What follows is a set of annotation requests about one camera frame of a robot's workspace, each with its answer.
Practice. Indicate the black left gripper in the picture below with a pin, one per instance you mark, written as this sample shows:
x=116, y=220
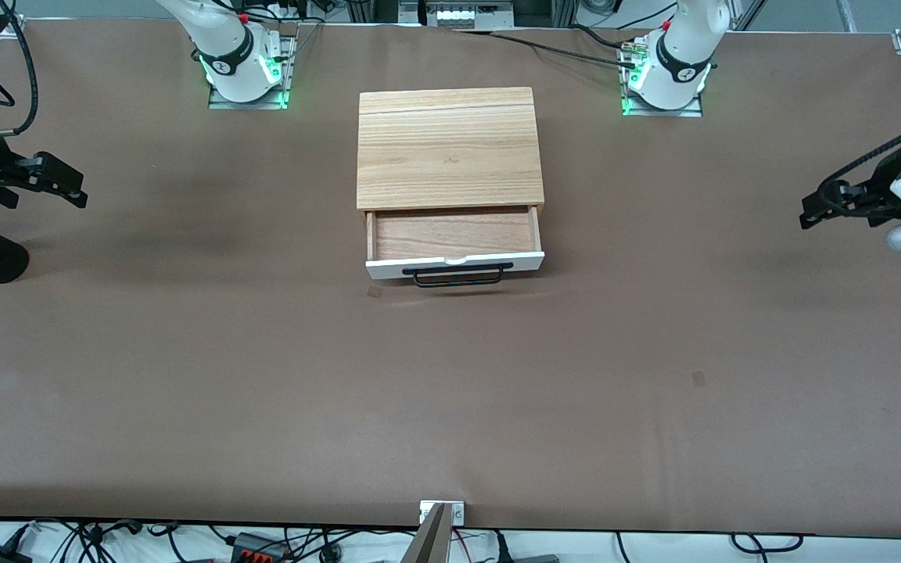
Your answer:
x=870, y=193

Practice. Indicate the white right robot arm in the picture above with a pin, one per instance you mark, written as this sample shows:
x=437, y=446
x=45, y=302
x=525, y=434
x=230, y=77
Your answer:
x=231, y=70

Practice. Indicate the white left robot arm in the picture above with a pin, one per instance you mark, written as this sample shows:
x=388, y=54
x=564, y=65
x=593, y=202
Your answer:
x=677, y=70

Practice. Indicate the light wooden drawer cabinet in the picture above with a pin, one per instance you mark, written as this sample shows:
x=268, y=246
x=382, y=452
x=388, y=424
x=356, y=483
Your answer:
x=449, y=148

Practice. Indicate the white power strip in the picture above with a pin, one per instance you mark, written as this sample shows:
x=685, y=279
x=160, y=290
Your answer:
x=466, y=16

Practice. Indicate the black orange connector box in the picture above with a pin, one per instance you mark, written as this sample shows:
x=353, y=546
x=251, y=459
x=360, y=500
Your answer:
x=259, y=549

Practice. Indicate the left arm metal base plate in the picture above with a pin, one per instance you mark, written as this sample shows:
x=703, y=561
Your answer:
x=689, y=112

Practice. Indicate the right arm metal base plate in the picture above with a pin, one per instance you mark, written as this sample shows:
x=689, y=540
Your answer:
x=288, y=74

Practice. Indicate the small metal clamp bracket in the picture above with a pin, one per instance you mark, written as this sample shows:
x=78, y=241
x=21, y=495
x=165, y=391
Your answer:
x=458, y=513

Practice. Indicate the grey camera mount pole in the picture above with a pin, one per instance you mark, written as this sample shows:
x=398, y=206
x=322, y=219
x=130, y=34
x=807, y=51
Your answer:
x=428, y=543

